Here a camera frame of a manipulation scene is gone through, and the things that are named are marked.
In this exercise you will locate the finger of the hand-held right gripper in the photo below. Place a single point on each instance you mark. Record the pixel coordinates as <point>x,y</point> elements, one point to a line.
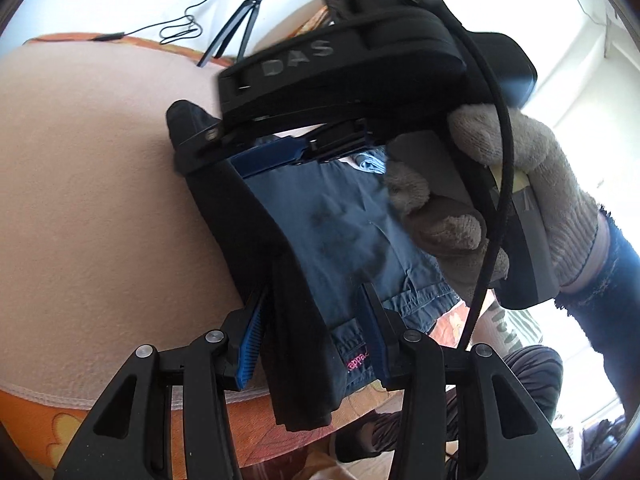
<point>192,125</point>
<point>270,157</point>

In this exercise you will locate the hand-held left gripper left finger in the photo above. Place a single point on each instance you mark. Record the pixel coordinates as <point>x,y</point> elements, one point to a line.
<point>250,340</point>

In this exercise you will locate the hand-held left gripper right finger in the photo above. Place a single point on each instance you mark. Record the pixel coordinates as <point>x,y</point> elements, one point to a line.
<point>375,340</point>

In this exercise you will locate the black pants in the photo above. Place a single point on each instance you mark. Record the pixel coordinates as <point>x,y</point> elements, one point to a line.
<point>325,240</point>

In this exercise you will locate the person's right hand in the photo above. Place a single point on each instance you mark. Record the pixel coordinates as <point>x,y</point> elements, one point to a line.
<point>550,160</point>

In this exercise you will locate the light blue folded jeans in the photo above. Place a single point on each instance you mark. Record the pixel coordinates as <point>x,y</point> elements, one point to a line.
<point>370,162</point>

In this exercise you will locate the pink blanket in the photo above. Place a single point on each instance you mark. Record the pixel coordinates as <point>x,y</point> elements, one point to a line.
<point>100,185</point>

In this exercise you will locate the green white striped pillow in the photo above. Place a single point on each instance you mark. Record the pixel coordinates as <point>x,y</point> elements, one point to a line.
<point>510,330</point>

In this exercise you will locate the black mini tripod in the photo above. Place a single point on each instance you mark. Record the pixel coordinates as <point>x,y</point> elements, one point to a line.
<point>255,0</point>

